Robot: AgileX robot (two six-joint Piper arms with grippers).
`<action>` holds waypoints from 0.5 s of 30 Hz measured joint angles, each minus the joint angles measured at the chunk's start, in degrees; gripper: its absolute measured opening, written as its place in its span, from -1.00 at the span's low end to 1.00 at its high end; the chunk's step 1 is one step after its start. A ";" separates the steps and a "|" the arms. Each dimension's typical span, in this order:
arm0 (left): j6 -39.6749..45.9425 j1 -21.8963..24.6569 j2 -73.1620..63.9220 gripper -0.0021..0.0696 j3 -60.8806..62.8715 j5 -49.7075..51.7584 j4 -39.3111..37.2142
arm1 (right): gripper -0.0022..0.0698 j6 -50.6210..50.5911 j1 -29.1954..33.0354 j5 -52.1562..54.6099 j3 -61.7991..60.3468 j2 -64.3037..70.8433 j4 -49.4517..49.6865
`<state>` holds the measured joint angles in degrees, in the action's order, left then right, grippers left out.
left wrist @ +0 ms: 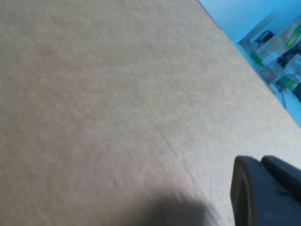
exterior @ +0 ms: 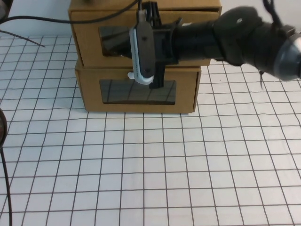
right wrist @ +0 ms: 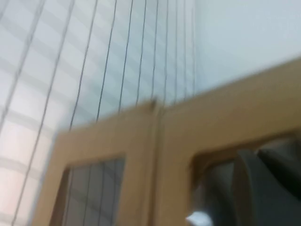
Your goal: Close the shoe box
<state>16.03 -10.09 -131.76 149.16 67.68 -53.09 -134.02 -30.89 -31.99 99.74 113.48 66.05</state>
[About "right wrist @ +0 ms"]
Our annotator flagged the white handle on creased-window drawer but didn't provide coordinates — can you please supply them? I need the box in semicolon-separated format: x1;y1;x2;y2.
185;209;214;226

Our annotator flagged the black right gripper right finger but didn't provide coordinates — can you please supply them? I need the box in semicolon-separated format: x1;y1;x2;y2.
256;138;301;182

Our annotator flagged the cardboard drawer with window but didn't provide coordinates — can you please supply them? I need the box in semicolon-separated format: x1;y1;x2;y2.
30;100;158;226
154;55;301;226

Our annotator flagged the white grid tablecloth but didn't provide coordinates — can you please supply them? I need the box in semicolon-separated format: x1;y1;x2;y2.
0;0;200;226

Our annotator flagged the cardboard drawer with flat window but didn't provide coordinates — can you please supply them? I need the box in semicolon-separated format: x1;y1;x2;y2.
30;100;158;226

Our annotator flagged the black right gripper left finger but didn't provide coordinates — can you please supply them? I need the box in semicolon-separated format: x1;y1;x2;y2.
235;148;301;226

